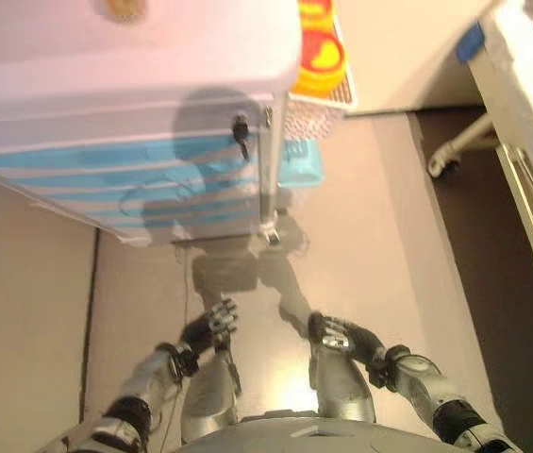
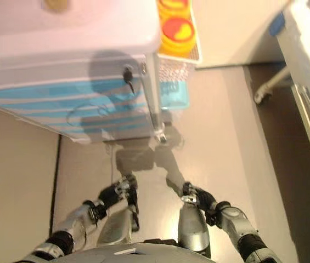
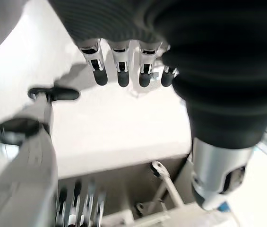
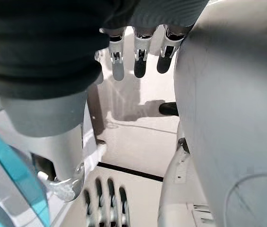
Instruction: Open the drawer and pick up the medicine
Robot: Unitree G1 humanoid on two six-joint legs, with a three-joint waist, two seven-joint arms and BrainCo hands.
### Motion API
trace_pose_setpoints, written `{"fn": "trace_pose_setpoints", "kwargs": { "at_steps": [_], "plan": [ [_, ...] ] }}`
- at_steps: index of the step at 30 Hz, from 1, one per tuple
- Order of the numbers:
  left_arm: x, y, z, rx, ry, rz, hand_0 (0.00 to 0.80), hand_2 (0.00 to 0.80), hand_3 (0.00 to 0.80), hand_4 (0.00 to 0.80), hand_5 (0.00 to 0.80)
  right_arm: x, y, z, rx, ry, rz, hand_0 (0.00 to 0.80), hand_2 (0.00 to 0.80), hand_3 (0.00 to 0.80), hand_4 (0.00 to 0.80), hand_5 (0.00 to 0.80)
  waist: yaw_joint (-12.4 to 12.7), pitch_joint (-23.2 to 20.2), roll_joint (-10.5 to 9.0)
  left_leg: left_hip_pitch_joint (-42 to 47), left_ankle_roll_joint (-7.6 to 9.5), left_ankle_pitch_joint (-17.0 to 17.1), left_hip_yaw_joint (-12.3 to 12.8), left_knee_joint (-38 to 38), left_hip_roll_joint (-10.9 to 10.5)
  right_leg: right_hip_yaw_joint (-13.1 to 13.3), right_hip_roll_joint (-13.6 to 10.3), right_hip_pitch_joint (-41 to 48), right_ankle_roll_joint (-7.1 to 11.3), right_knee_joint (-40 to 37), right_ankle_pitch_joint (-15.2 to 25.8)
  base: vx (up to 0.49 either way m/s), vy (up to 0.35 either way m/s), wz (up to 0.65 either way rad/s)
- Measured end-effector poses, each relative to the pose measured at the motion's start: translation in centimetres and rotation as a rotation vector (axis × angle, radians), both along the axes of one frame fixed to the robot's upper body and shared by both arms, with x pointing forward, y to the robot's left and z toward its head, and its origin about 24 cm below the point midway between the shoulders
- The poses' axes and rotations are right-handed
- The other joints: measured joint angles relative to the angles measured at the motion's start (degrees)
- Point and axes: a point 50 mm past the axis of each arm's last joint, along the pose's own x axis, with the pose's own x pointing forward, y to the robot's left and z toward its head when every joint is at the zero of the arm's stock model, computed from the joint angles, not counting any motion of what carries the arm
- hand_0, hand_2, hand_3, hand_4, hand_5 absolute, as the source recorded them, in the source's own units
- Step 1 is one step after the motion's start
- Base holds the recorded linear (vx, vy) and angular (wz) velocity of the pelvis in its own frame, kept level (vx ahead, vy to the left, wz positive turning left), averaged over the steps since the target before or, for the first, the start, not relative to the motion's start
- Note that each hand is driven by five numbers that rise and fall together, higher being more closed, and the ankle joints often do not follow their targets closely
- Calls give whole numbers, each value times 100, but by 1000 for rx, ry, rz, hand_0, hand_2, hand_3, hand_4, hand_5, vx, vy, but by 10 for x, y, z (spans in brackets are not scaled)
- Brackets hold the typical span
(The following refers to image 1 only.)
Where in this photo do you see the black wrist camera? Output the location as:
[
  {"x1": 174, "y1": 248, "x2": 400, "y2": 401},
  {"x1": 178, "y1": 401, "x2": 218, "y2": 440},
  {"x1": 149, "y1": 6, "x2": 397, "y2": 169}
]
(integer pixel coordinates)
[
  {"x1": 165, "y1": 341, "x2": 202, "y2": 379},
  {"x1": 366, "y1": 344, "x2": 412, "y2": 394}
]

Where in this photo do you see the grey robot torso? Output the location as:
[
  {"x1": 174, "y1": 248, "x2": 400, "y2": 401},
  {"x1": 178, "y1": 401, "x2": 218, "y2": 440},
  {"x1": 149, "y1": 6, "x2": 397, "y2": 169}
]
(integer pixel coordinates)
[{"x1": 171, "y1": 409, "x2": 454, "y2": 453}]

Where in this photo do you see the light blue plastic bin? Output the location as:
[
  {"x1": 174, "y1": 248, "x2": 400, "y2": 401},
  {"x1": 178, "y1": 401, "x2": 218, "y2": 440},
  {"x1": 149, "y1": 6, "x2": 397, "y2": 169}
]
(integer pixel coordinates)
[{"x1": 276, "y1": 138, "x2": 327, "y2": 191}]

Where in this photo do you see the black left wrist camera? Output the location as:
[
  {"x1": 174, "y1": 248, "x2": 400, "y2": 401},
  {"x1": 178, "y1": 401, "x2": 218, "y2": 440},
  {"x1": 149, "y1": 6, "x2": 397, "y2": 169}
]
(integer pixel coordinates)
[{"x1": 165, "y1": 341, "x2": 202, "y2": 379}]

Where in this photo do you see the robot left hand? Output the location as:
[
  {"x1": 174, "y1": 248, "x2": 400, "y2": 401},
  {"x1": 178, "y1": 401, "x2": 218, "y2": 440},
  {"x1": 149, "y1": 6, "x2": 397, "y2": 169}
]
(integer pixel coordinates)
[{"x1": 180, "y1": 295, "x2": 240, "y2": 358}]

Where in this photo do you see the blue bed corner bumper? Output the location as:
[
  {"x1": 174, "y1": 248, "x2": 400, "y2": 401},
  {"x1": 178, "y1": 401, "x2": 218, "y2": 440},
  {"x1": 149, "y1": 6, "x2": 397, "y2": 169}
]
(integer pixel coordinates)
[{"x1": 456, "y1": 20, "x2": 487, "y2": 63}]

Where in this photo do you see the silver robot left leg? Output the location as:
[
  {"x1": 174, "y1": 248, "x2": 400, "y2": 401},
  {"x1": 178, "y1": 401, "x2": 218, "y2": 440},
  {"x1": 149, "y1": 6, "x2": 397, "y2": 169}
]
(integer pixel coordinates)
[{"x1": 179, "y1": 344, "x2": 244, "y2": 445}]

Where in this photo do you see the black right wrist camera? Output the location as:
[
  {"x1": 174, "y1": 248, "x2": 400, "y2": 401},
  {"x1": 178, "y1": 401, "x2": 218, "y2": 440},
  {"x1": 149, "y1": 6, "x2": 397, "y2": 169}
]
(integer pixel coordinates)
[{"x1": 366, "y1": 344, "x2": 412, "y2": 394}]

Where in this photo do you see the white hospital bed frame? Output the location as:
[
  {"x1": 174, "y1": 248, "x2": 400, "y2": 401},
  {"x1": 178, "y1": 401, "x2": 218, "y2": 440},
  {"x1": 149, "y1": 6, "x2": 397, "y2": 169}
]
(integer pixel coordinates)
[{"x1": 427, "y1": 0, "x2": 533, "y2": 344}]

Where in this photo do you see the yellow container with red lid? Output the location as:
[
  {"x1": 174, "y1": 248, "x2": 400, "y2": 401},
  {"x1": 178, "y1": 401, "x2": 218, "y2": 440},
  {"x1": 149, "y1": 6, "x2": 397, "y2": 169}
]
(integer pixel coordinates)
[{"x1": 289, "y1": 0, "x2": 348, "y2": 99}]

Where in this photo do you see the white perforated basket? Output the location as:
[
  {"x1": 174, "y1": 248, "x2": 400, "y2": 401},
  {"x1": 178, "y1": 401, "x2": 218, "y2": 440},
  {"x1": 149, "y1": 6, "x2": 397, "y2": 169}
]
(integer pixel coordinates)
[{"x1": 284, "y1": 0, "x2": 359, "y2": 143}]

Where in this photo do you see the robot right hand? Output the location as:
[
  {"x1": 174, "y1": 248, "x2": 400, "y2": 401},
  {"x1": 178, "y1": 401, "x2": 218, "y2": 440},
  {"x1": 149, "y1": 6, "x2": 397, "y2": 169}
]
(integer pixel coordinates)
[{"x1": 308, "y1": 311, "x2": 388, "y2": 367}]

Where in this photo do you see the white medical cart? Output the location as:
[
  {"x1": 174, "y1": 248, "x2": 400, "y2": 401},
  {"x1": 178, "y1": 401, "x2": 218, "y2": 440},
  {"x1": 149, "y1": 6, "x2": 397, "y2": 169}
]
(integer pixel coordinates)
[{"x1": 0, "y1": 0, "x2": 306, "y2": 250}]

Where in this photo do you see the yellow pill bottle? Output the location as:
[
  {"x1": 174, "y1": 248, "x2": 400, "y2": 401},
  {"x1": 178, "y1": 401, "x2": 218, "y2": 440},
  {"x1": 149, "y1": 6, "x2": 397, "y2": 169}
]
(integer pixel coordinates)
[{"x1": 107, "y1": 0, "x2": 148, "y2": 25}]

